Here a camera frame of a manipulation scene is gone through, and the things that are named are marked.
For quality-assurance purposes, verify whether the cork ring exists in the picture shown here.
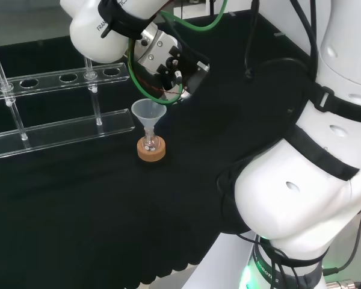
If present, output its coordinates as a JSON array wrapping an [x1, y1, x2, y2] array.
[[137, 135, 167, 163]]

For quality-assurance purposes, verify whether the clear acrylic funnel stand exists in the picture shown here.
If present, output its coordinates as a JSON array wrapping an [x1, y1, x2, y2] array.
[[0, 47, 137, 161]]

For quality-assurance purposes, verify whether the translucent plastic funnel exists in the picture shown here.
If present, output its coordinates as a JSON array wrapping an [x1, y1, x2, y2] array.
[[131, 98, 168, 137]]

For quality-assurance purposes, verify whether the black bench cloth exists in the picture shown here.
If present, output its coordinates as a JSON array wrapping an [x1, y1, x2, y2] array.
[[0, 11, 321, 289]]

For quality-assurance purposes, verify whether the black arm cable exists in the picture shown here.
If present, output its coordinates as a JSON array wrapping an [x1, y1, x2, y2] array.
[[242, 0, 320, 81]]

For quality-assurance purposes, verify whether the small glass round-bottom flask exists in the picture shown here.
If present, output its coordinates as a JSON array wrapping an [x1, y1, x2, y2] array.
[[141, 126, 161, 152]]

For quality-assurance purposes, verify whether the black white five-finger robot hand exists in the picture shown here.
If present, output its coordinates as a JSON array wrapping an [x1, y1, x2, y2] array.
[[156, 35, 211, 102]]

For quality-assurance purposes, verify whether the grey cable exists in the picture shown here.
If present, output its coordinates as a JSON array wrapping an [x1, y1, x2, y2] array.
[[321, 206, 361, 278]]

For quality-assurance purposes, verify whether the thin red wire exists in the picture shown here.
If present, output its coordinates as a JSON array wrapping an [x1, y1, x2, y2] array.
[[137, 75, 185, 98]]

